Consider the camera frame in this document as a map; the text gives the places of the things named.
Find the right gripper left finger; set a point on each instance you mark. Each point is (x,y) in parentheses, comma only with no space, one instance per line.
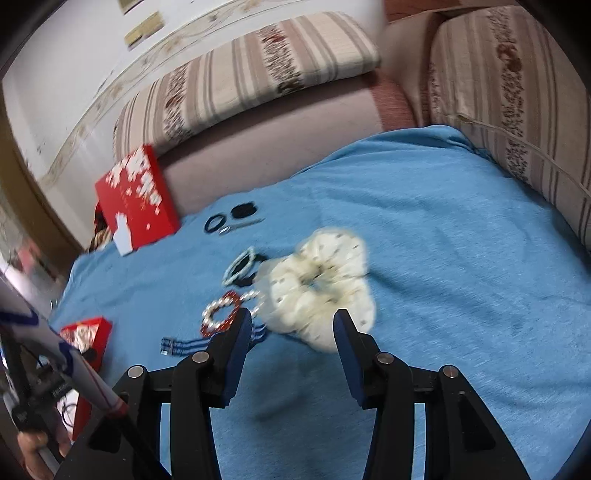
(166,432)

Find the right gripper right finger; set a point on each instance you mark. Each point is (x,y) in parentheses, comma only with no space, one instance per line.
(463,439)

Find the blue striped strap watch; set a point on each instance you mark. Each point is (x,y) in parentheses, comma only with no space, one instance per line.
(182,348)

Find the cream dotted organza scrunchie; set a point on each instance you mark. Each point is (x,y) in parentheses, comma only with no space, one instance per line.
(300,293)

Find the red jewelry box tray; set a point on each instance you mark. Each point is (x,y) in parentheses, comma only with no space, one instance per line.
(90,337)

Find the left hand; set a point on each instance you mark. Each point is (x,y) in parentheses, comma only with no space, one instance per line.
(31,443)

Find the dark clothes pile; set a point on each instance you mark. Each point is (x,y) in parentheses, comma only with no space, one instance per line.
(102,235)

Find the blue towel bedspread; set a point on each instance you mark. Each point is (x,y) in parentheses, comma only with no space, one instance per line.
(467,265)

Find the red floral box lid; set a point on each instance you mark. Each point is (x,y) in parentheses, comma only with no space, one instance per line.
(135,201)

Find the silver hair clip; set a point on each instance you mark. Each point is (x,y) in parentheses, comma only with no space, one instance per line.
(233,227)

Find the small black scrunchie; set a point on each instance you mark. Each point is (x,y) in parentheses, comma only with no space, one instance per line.
(243,210)

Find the pink sofa backrest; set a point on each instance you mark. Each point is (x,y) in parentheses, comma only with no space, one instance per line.
(273,141)

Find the striped floral cushion right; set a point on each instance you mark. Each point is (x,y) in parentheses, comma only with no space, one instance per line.
(497,75)

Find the striped floral cushion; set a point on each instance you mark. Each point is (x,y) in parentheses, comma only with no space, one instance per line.
(259,67)
(497,75)

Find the striped floral cushion left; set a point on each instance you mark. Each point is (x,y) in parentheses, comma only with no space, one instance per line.
(259,67)

